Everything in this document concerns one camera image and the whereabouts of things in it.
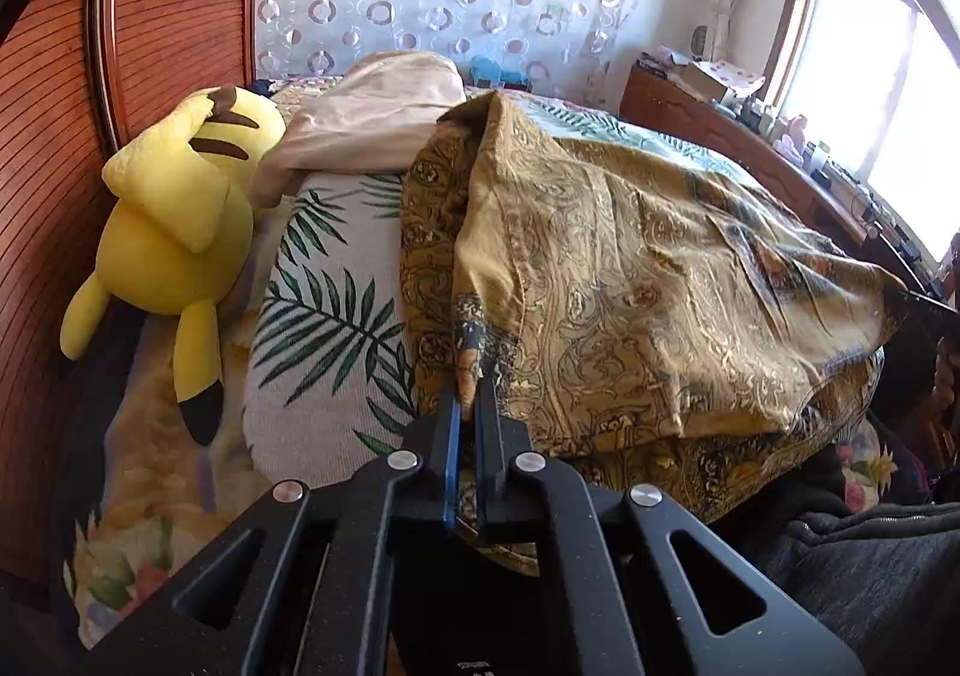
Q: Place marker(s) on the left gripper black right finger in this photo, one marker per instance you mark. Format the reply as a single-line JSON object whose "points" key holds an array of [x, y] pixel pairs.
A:
{"points": [[643, 587]]}

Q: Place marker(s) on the wooden louvered wardrobe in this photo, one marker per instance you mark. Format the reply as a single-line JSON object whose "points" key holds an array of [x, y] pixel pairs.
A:
{"points": [[79, 78]]}

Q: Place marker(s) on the folded beige cloth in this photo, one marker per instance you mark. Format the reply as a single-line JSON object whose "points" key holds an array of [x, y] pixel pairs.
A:
{"points": [[375, 120]]}

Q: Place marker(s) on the window with wooden frame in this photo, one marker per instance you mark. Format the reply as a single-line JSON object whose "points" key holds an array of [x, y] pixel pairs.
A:
{"points": [[879, 89]]}

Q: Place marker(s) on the cardboard box on cabinet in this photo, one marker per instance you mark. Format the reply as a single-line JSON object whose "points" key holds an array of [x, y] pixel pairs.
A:
{"points": [[720, 81]]}

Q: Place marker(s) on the mustard paisley print garment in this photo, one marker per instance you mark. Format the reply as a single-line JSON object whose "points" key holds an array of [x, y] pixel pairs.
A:
{"points": [[819, 320]]}

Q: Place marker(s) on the person's right hand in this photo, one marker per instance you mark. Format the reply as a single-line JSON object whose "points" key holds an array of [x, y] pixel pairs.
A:
{"points": [[946, 392]]}

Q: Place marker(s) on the yellow Pikachu plush toy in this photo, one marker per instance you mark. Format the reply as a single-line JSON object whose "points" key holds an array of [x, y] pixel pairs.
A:
{"points": [[178, 237]]}

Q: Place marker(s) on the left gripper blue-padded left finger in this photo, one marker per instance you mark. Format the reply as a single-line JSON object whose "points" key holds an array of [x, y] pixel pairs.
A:
{"points": [[301, 583]]}

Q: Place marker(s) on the wooden side cabinet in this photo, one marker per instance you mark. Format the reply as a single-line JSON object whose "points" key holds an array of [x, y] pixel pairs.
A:
{"points": [[653, 102]]}

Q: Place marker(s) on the blue toy at bed head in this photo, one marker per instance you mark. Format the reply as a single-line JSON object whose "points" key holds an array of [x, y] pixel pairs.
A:
{"points": [[486, 73]]}

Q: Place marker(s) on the floral pink quilt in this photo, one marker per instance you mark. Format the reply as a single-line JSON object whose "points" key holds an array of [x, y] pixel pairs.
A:
{"points": [[165, 497]]}

